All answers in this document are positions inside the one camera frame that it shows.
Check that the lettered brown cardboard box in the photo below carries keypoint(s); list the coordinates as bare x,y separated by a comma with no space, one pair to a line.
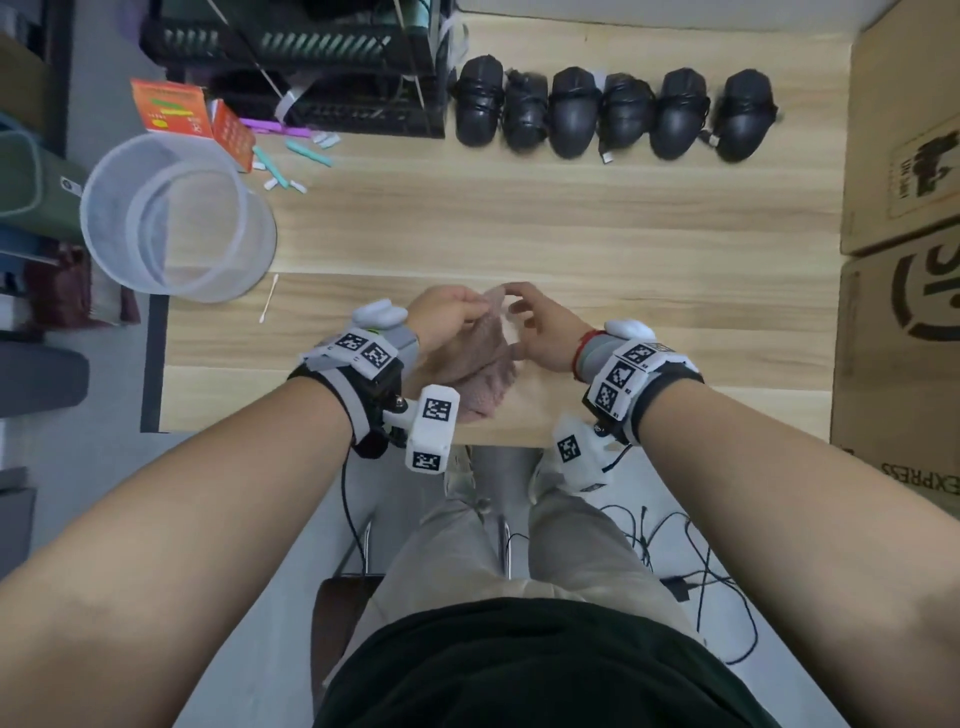
900,491

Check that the white wrist puck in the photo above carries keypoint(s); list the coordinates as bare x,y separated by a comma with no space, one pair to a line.
379,315
630,330

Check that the grey wrist sleeve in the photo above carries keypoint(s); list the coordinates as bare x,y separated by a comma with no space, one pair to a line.
407,345
600,356

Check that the green trash bin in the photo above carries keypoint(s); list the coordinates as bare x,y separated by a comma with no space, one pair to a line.
34,187

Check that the cardboard box with black logo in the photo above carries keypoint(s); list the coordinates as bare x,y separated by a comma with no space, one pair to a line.
870,360

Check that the cardboard box with small prints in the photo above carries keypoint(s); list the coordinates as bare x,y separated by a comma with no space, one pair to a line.
22,82

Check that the person's left hand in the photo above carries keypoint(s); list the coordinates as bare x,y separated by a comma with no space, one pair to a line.
439,319

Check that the small white tube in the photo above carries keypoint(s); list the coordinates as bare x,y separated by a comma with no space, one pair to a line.
298,186
326,139

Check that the clear plastic basin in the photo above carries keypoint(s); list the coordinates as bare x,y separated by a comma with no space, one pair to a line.
105,225

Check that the dark grey padded seat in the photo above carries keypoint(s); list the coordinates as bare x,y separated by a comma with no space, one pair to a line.
41,379

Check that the small stamped cardboard box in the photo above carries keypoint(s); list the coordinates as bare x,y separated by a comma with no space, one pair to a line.
877,112

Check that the black stacked tray rack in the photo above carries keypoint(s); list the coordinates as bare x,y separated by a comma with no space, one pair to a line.
300,41

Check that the teal pen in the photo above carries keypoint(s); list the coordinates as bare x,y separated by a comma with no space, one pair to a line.
307,152
270,166

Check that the person's right forearm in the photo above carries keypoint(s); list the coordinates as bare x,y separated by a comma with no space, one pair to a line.
810,547

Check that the grey left wrist sleeve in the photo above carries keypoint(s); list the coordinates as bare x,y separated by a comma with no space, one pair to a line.
407,345

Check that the person's dark shirt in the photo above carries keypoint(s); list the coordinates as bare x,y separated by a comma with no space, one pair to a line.
525,667

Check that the orange box with green print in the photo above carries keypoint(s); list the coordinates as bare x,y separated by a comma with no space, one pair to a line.
172,109

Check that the left wrist camera rig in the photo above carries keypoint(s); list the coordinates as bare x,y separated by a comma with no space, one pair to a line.
435,439

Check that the purple plastic strip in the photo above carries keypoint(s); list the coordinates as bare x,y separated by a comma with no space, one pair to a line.
274,127

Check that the grey right wrist sleeve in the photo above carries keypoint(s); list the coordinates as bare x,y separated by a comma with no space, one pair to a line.
600,356

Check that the white right wrist puck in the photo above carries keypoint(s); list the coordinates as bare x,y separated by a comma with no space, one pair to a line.
630,330

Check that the person's left shoe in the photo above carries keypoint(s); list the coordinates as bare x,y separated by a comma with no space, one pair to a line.
461,472

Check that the person's beige trousers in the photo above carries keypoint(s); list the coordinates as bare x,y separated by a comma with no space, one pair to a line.
442,555

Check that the pink fluffy wiping cloth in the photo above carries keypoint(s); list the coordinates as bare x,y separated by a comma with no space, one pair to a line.
480,367

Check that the thin wooden stick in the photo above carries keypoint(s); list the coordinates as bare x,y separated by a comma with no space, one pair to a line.
268,298

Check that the white left wrist puck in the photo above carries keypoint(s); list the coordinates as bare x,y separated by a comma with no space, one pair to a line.
379,315

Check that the black computer mouse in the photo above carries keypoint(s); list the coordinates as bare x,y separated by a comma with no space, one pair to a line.
677,135
478,124
626,127
742,139
525,127
574,131

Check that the dark red bag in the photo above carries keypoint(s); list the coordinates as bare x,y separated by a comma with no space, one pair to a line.
67,289

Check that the person's left forearm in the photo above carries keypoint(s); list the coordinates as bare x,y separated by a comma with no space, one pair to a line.
165,570

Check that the person's right hand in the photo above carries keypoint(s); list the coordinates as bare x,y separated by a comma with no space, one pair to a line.
559,337

